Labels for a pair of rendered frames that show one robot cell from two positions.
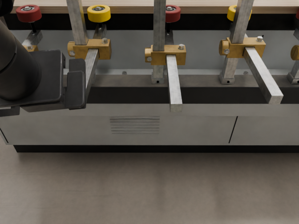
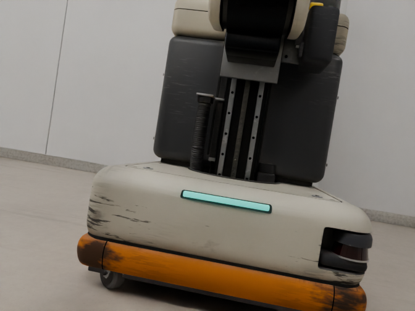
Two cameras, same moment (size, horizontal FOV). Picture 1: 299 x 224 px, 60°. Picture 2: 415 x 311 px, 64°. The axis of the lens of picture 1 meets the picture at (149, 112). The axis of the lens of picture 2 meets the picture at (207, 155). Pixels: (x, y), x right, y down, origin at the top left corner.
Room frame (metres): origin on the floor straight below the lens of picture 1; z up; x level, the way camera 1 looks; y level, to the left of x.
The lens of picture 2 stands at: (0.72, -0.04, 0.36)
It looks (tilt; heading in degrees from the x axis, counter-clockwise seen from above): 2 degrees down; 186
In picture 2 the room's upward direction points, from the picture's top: 9 degrees clockwise
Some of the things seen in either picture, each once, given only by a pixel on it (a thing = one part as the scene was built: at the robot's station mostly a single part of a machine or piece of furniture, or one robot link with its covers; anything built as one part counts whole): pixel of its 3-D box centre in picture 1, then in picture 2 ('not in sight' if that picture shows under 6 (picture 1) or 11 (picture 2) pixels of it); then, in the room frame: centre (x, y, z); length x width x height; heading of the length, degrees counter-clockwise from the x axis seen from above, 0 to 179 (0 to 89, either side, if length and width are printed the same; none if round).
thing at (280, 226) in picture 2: not in sight; (227, 214); (-0.30, -0.06, 0.16); 0.67 x 0.64 x 0.25; 0
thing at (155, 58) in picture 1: (164, 54); not in sight; (0.78, -0.05, 0.81); 0.14 x 0.06 x 0.05; 90
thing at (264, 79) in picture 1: (250, 56); not in sight; (0.72, -0.32, 0.83); 0.43 x 0.03 x 0.04; 0
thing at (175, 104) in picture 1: (171, 64); not in sight; (0.72, -0.07, 0.80); 0.43 x 0.03 x 0.04; 0
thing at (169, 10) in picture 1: (168, 22); not in sight; (0.92, -0.07, 0.85); 0.08 x 0.08 x 0.11
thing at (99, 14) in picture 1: (100, 22); not in sight; (0.92, 0.18, 0.85); 0.08 x 0.08 x 0.11
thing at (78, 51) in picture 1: (90, 49); not in sight; (0.78, 0.20, 0.83); 0.14 x 0.06 x 0.05; 90
